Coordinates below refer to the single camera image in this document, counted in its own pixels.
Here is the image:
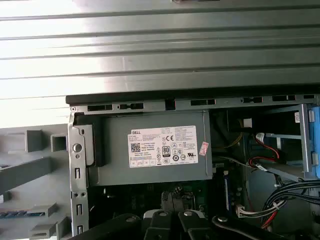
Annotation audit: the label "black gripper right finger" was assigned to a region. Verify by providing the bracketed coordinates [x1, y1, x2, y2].
[173, 185, 288, 240]

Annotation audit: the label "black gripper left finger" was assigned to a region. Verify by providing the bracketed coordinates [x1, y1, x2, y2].
[72, 191, 176, 240]

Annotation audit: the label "blue RAM stick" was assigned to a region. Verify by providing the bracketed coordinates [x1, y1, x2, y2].
[223, 172, 232, 218]
[0, 210, 46, 219]

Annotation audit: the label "green motherboard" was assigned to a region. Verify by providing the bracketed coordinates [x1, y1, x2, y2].
[87, 172, 247, 226]

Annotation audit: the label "grey power supply unit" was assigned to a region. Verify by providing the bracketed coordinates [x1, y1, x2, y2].
[86, 111, 213, 187]

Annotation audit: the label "black PC case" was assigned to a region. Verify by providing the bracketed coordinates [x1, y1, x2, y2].
[65, 93, 320, 240]

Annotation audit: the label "grey metal drive cage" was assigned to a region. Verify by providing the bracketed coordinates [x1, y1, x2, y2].
[247, 103, 312, 182]

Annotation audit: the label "grey parts rack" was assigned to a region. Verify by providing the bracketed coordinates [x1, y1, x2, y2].
[0, 128, 73, 240]

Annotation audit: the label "white wire connector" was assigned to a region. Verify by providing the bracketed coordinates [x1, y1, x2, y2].
[234, 203, 251, 218]

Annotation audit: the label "orange wires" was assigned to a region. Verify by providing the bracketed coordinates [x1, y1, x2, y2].
[261, 211, 280, 230]

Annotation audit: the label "yellow wire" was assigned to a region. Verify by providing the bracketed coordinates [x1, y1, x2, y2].
[223, 117, 245, 151]

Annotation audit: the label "black cable bundle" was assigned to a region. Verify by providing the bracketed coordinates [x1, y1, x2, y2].
[261, 181, 320, 227]

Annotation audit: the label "red and black wire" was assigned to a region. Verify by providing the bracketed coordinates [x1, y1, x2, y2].
[248, 133, 282, 171]

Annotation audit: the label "blue drive latch bracket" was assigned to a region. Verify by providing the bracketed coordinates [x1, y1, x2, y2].
[308, 104, 320, 180]

